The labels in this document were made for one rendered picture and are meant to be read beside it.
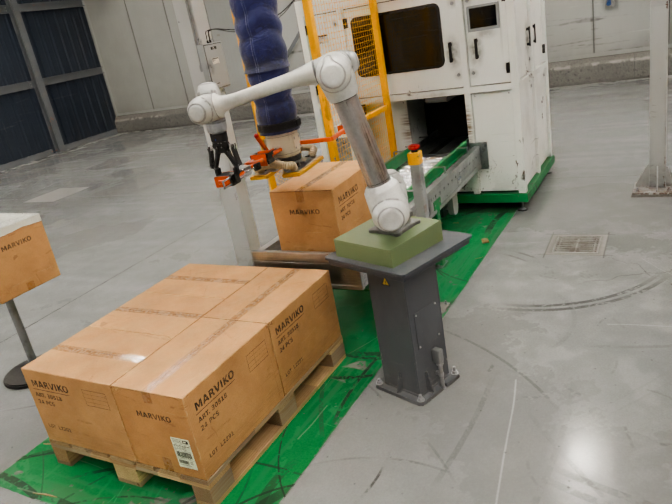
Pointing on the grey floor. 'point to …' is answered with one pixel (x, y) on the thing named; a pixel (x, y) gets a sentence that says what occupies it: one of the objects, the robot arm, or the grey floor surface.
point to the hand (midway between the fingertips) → (228, 177)
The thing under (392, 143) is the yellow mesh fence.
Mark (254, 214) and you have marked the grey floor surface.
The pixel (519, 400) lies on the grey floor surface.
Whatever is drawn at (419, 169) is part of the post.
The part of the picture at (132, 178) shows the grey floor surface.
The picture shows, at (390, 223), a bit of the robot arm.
